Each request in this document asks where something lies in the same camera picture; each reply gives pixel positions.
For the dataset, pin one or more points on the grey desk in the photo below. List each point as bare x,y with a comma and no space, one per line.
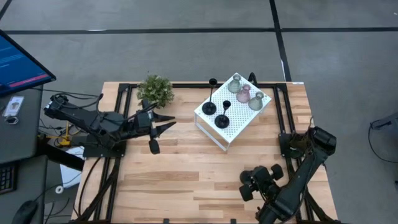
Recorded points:
18,137

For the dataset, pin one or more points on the white paper sheet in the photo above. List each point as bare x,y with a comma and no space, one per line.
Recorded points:
71,172

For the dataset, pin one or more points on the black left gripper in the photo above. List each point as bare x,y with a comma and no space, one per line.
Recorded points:
143,123

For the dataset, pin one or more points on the black aluminium table frame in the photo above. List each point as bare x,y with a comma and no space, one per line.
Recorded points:
281,109

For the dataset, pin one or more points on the black computer monitor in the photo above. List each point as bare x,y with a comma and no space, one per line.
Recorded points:
18,65

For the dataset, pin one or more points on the white tape roll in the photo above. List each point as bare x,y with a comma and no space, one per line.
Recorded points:
59,189

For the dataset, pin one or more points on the black computer mouse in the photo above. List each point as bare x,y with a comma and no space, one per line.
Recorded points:
26,213

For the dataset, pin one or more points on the tall black metal candlestick holder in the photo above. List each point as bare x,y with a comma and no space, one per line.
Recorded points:
209,108

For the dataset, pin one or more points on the black keyboard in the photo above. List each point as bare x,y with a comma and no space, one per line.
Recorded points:
6,179

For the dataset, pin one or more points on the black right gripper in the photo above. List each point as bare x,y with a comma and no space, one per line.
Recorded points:
261,180

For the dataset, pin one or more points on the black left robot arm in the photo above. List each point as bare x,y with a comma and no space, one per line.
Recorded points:
81,116

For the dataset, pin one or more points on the green glass candle holder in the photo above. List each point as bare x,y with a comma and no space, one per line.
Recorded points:
255,104

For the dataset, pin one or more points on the grey plastic housing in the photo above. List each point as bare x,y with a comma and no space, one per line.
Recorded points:
388,124

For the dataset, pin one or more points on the grey clear glass candle holder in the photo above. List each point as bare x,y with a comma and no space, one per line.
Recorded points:
234,86

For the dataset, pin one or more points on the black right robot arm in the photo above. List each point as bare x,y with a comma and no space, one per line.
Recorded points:
298,183

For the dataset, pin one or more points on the yellow clamp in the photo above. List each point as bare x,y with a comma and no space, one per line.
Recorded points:
64,140

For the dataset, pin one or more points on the white perforated metal shelf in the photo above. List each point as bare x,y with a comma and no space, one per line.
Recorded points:
244,119

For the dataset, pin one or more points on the pink glass candle holder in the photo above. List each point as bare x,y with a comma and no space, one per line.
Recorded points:
243,96

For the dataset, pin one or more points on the white id card with keyring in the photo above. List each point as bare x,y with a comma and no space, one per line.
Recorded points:
14,104

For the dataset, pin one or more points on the green potted plant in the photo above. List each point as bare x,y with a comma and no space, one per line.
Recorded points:
155,90

